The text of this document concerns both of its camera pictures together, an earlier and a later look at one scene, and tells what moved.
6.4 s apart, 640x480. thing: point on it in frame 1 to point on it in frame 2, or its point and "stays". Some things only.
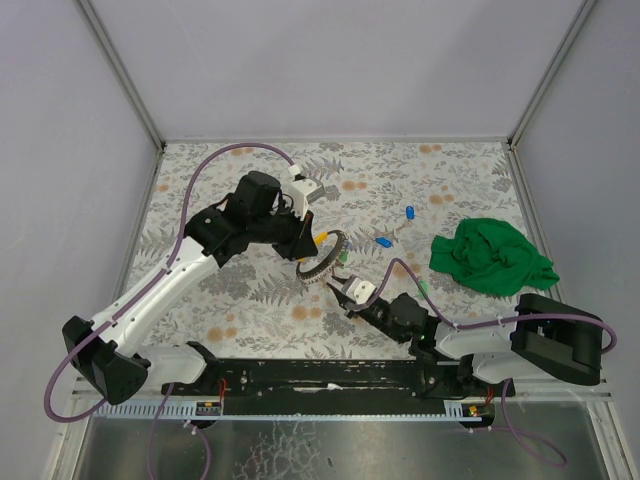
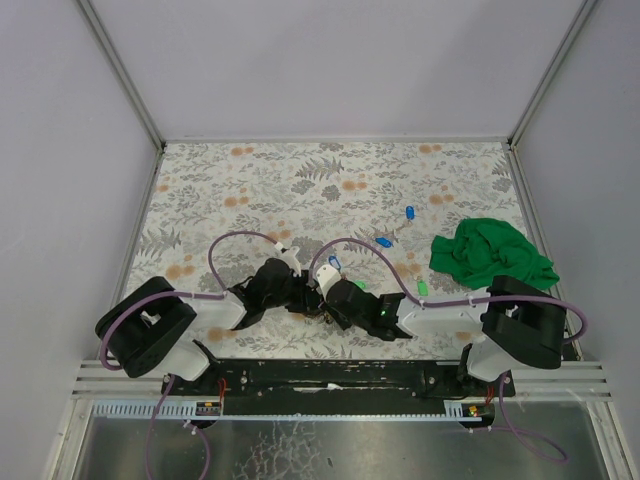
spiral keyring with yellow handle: [343, 240] to [327, 315]
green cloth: [493, 256] stays
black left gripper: [299, 238] to [302, 300]
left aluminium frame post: [120, 68] stays
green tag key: [425, 288] stays
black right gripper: [355, 308] to [329, 308]
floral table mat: [380, 204] stays
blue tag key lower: [384, 242] stays
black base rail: [335, 381] stays
